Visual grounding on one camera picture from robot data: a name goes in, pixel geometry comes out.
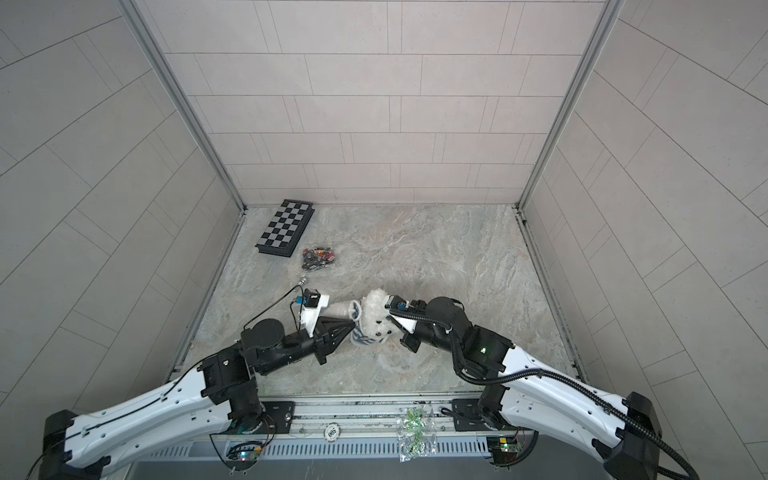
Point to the folded black white chessboard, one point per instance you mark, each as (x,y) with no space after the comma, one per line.
(285,228)

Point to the white teddy bear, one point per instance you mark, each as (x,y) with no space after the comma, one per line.
(369,315)

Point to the aluminium corner post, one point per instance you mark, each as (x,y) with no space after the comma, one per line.
(142,34)
(597,40)

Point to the aluminium corner post right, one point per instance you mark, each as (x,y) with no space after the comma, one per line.
(597,40)

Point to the clear bag of green parts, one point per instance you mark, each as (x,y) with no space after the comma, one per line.
(416,434)

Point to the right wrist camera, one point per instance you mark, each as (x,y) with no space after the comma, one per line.
(404,313)

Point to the green circuit board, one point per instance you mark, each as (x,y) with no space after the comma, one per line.
(245,454)
(503,451)

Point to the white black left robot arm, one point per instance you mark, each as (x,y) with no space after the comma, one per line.
(219,396)

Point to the right green circuit board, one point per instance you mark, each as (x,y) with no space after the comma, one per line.
(503,451)

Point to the clear bag of toy bricks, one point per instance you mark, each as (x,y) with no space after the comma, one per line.
(317,257)

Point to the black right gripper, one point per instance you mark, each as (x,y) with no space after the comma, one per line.
(409,343)

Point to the left green circuit board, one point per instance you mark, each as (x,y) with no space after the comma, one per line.
(245,454)

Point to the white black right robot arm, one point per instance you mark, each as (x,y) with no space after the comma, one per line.
(519,391)

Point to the aluminium corner post left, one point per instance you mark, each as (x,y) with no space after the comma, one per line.
(142,34)

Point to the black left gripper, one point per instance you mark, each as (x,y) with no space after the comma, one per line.
(324,337)

